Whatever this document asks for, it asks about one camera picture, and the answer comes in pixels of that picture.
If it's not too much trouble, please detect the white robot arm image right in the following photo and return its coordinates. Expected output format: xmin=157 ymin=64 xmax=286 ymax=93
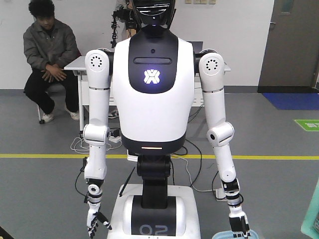
xmin=198 ymin=50 xmax=245 ymax=219

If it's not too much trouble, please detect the seated person grey jacket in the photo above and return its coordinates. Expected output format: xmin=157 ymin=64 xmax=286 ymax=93
xmin=23 ymin=0 xmax=80 ymax=122

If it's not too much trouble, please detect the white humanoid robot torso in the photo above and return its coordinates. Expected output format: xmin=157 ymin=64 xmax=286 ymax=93
xmin=112 ymin=0 xmax=195 ymax=155

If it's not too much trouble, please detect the robot hand image left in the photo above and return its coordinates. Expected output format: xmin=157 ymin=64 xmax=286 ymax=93
xmin=87 ymin=202 xmax=113 ymax=239

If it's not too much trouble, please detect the teal goji berry bag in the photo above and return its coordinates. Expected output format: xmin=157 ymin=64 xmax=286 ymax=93
xmin=301 ymin=182 xmax=319 ymax=239

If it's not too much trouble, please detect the blue basket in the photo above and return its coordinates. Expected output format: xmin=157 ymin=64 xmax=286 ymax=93
xmin=211 ymin=229 xmax=260 ymax=239

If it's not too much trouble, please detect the robot hand image right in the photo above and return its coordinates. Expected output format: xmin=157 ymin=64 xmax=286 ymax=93
xmin=229 ymin=210 xmax=250 ymax=239

